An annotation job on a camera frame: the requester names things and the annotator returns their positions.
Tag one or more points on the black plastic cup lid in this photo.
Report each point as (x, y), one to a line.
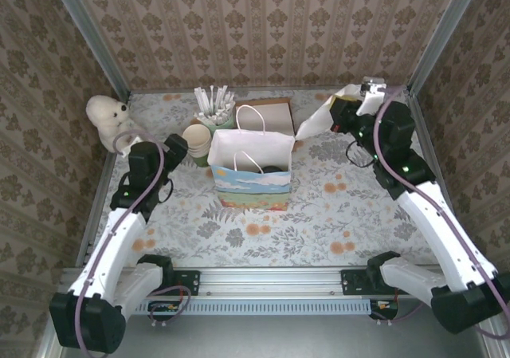
(273, 170)

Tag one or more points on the painted paper gift bag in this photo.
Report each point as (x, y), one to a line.
(251, 190)

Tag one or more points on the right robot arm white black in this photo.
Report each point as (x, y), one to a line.
(446, 230)

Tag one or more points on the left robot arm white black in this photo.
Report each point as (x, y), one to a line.
(107, 254)

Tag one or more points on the white teddy bear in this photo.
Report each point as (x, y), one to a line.
(107, 123)

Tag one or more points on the stack of green paper cups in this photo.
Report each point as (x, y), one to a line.
(197, 138)

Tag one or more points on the box of white napkins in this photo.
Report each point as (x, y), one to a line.
(275, 115)

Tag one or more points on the green cup holding straws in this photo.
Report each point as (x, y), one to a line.
(227, 123)

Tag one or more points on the grey metal panel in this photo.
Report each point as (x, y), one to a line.
(259, 338)

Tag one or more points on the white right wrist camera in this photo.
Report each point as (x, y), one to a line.
(370, 101)

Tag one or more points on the aluminium frame post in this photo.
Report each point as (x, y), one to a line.
(96, 43)
(442, 35)

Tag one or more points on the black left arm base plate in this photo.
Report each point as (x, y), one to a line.
(191, 283)

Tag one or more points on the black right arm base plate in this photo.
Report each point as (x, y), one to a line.
(352, 284)

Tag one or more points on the aluminium front rail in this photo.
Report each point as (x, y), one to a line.
(271, 280)

